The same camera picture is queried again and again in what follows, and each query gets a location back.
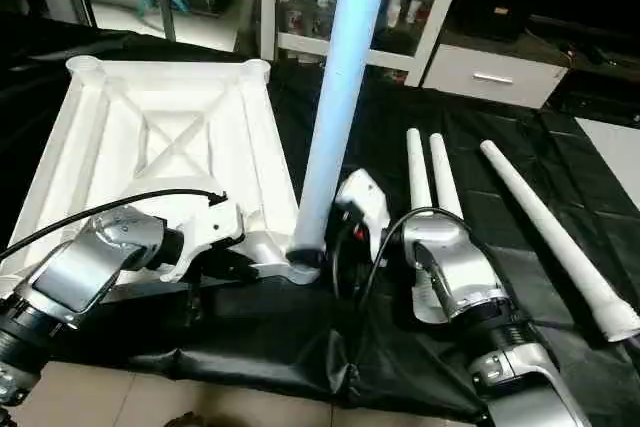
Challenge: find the light blue stand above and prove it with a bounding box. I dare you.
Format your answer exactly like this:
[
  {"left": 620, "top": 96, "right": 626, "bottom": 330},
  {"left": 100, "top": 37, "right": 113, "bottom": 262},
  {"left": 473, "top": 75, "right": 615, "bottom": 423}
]
[{"left": 133, "top": 0, "right": 193, "bottom": 20}]

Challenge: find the white glass door cabinet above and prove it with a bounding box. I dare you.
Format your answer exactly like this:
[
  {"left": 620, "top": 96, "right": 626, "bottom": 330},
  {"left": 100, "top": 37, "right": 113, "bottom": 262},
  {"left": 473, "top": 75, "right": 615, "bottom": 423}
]
[{"left": 260, "top": 0, "right": 471, "bottom": 89}]

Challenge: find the white plastic table leg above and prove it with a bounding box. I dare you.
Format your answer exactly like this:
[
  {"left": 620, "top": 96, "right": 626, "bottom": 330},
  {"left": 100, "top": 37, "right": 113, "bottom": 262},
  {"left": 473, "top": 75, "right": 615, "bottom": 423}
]
[
  {"left": 427, "top": 133, "right": 467, "bottom": 226},
  {"left": 404, "top": 128, "right": 453, "bottom": 327},
  {"left": 479, "top": 139, "right": 640, "bottom": 344},
  {"left": 285, "top": 0, "right": 394, "bottom": 272}
]

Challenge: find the white drawer unit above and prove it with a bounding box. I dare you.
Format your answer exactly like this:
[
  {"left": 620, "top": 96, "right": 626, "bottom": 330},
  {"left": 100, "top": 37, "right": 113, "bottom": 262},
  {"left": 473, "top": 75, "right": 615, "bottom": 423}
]
[{"left": 420, "top": 41, "right": 570, "bottom": 111}]

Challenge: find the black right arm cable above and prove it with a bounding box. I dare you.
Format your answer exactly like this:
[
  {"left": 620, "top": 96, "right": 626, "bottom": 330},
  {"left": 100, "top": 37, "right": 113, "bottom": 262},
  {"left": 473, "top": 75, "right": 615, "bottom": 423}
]
[{"left": 329, "top": 206, "right": 473, "bottom": 310}]

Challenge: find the black mat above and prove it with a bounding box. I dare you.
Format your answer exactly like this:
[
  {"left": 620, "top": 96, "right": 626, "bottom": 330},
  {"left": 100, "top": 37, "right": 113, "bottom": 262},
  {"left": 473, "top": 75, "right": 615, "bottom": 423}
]
[{"left": 0, "top": 12, "right": 640, "bottom": 423}]

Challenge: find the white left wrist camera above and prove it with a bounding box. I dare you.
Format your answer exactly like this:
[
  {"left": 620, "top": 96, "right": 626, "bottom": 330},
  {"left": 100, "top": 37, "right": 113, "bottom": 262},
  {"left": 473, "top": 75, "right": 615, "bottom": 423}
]
[{"left": 158, "top": 194, "right": 247, "bottom": 284}]

